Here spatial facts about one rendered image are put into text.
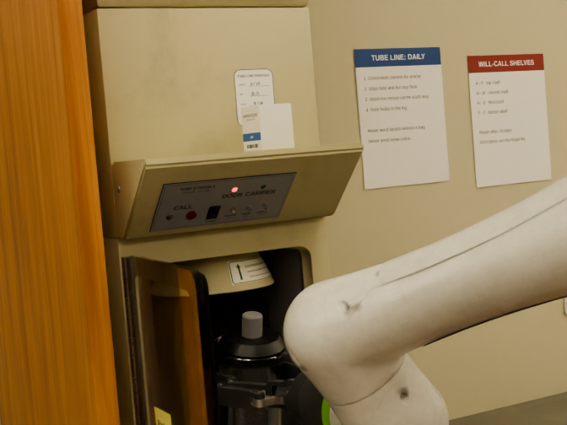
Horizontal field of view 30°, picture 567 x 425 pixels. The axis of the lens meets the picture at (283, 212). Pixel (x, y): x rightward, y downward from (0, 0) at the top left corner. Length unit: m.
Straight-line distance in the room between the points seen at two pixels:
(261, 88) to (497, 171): 0.91
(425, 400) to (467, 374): 1.14
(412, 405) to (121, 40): 0.62
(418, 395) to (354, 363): 0.09
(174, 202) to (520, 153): 1.14
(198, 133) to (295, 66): 0.18
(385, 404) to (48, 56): 0.59
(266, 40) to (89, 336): 0.49
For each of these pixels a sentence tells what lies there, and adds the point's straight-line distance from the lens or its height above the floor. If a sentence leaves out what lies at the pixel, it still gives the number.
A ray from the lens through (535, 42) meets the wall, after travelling 2.39.
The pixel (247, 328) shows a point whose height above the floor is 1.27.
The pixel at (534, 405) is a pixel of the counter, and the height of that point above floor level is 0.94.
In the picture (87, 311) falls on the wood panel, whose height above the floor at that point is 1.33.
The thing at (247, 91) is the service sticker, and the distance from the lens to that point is 1.48.
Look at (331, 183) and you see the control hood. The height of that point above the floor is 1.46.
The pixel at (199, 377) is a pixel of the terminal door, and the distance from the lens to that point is 1.12.
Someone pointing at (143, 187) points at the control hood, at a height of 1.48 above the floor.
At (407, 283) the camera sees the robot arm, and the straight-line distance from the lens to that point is 1.04.
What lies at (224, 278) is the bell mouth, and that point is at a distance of 1.49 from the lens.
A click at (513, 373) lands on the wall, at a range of 2.35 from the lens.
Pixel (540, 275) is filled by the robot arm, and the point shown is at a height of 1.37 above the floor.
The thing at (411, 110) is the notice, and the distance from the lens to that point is 2.16.
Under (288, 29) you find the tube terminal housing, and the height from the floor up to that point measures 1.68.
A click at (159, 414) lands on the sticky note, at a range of 1.32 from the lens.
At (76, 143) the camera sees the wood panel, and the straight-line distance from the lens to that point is 1.29.
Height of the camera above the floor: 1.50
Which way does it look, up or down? 3 degrees down
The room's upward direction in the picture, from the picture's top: 5 degrees counter-clockwise
